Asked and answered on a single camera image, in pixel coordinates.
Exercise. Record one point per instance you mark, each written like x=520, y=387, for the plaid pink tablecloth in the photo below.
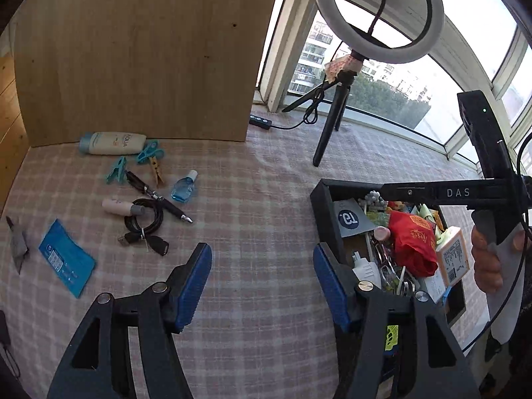
x=262, y=328

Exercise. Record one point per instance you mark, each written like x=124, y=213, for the grey small pouch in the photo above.
x=19, y=248

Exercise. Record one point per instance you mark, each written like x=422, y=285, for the right human hand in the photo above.
x=487, y=268

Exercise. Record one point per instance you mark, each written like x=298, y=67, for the blue flat sachet pack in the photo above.
x=72, y=265

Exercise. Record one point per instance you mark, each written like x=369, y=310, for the grey card with round logo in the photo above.
x=351, y=219

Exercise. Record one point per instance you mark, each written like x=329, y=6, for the white sunscreen bottle blue cap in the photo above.
x=112, y=143

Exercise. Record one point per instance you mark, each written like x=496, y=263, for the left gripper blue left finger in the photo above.
x=189, y=285

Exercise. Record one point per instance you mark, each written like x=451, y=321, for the wooden side panel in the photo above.
x=14, y=143

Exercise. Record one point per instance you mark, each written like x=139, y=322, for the teal clothespin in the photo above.
x=117, y=172
x=151, y=150

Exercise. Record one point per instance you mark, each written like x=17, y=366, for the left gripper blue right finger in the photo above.
x=338, y=284

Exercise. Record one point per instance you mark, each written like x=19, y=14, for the black storage box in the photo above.
x=322, y=199

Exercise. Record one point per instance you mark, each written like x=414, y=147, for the teal clothespin at back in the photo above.
x=151, y=150

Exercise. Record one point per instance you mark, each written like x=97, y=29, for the wooden clothespin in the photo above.
x=156, y=171

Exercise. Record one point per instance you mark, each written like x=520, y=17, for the small clear blue bottle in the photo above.
x=184, y=189

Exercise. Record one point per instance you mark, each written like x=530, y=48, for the black mini tripod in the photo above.
x=342, y=86

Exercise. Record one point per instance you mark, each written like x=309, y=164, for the black ballpoint pen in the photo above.
x=142, y=187

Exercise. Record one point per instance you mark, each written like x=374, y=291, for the wooden back panel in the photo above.
x=164, y=68

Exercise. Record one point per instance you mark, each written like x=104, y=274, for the teal clothespin near front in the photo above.
x=117, y=172

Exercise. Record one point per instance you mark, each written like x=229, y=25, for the small tube grey cap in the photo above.
x=122, y=208

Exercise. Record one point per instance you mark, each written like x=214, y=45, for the small cardboard box with label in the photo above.
x=452, y=256

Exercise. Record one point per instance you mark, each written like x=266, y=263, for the red fabric pouch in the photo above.
x=414, y=244

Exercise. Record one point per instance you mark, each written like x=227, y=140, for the black cable inline controller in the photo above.
x=260, y=122

